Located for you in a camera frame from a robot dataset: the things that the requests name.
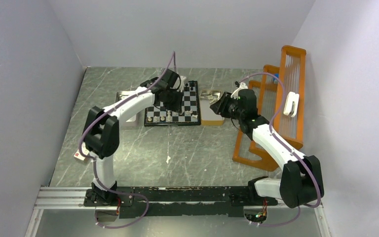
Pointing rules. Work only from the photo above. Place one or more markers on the orange wooden rack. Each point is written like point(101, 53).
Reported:
point(291, 71)

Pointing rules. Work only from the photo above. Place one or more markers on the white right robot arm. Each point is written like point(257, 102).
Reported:
point(301, 182)

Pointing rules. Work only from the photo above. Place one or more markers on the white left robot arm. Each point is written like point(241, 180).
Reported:
point(101, 135)

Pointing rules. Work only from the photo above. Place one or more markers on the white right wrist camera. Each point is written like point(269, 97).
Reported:
point(239, 86)

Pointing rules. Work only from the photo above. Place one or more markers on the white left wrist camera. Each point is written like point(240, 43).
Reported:
point(181, 83)

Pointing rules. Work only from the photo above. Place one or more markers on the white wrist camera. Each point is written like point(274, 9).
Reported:
point(239, 86)
point(181, 83)

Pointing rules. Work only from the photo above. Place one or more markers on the silver metal tray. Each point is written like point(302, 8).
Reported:
point(126, 118)

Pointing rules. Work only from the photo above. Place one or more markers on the black white chess board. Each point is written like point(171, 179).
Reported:
point(190, 103)

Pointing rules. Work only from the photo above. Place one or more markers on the small white red box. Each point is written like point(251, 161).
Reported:
point(79, 157)

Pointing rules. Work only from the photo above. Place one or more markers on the white clip object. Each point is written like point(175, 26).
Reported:
point(291, 104)

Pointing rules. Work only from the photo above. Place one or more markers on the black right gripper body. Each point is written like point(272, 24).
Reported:
point(231, 109)

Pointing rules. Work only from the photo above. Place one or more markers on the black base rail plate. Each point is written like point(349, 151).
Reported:
point(177, 201)

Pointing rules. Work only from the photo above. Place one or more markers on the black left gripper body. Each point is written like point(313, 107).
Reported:
point(173, 100)

